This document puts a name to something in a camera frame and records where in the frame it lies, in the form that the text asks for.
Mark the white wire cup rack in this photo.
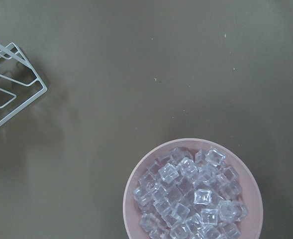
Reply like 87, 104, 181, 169
0, 42, 47, 127

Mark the pile of clear ice cubes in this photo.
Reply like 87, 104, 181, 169
133, 147, 248, 239

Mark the pink bowl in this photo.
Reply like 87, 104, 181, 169
122, 138, 263, 239

